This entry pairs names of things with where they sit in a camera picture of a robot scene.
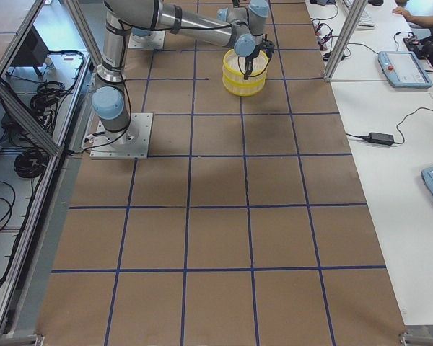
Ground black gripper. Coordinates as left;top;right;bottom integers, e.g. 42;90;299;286
244;34;275;79

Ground yellow steamer layer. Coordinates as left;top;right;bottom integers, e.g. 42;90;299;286
222;50;270;83
222;72;266;97

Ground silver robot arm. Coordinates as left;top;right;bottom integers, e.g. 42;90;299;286
92;1;274;151

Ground person forearm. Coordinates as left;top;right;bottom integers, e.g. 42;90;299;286
392;6;433;29

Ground black power brick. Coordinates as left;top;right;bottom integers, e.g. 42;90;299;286
359;132;395;146

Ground teach pendant tablet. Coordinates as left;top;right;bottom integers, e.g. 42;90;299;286
377;51;432;89

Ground aluminium frame post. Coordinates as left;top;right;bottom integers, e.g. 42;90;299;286
323;0;367;82

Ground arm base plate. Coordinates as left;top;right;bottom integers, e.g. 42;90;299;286
89;113;154;159

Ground coiled black cables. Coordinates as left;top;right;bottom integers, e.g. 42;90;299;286
13;147;48;179

